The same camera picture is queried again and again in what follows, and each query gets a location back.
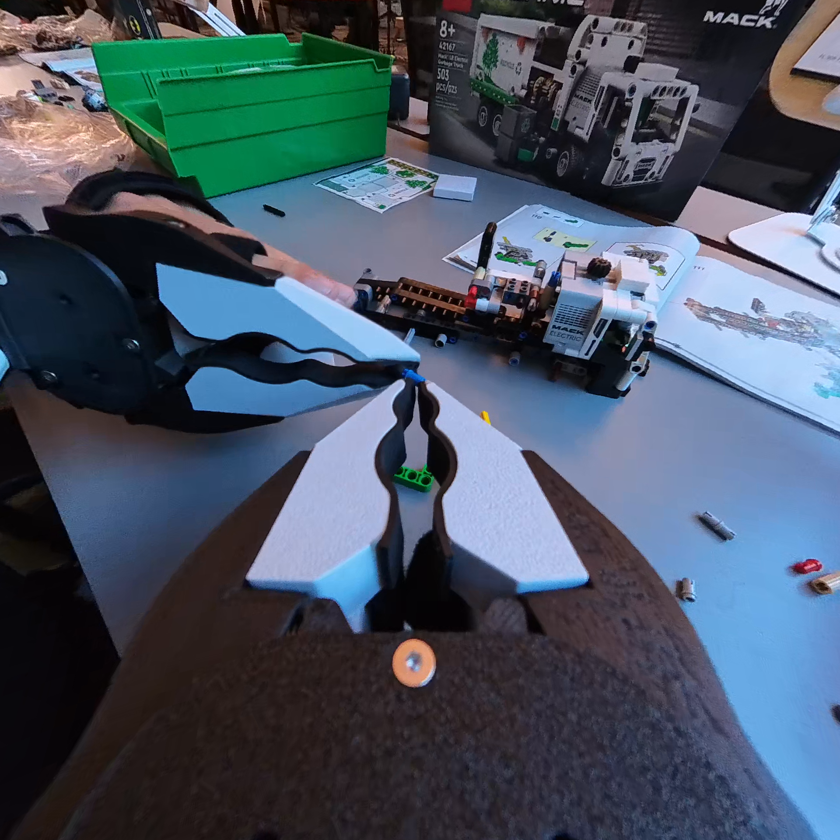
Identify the tan lego axle pin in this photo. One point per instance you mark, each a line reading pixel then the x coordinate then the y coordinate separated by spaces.
pixel 825 583

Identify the paper leaflet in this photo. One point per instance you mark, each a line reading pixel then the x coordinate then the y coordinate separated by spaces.
pixel 65 65

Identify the person's left hand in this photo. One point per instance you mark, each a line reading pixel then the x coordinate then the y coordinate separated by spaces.
pixel 315 285

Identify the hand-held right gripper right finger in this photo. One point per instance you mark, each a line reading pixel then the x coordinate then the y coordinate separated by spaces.
pixel 512 518

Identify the green lego angle beam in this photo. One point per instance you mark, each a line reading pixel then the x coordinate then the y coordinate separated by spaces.
pixel 413 479

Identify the open instruction booklet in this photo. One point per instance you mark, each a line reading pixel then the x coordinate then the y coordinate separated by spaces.
pixel 715 374

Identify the printed instruction sheet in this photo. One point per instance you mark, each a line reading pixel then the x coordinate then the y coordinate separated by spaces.
pixel 820 56

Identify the black box yellow emblem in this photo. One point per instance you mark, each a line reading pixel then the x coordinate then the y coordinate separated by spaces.
pixel 134 19

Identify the green white sticker sheet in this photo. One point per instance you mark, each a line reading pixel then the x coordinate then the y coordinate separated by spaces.
pixel 374 184

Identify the blue lego pin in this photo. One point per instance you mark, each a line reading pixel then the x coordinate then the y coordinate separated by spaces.
pixel 412 375

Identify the red lego bush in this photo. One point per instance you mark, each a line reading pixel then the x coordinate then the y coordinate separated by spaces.
pixel 807 565

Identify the small white box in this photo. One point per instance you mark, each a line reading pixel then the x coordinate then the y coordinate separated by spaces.
pixel 454 187

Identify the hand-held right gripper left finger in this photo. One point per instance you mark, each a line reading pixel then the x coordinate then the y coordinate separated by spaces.
pixel 328 518

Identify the small dark container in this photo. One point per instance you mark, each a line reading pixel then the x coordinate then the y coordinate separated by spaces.
pixel 400 95

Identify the green plastic bin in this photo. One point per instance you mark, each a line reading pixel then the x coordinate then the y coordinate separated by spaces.
pixel 262 131

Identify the grey lego pin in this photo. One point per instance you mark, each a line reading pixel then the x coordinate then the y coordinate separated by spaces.
pixel 716 525

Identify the dark lego set box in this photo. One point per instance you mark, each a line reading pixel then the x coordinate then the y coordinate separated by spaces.
pixel 722 98

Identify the white black lego truck model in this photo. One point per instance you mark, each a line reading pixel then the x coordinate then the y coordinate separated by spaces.
pixel 590 315

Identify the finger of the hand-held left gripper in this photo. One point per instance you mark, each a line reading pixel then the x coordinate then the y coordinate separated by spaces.
pixel 275 308
pixel 249 397

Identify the clear plastic bags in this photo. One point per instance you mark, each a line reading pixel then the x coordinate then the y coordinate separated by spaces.
pixel 52 144

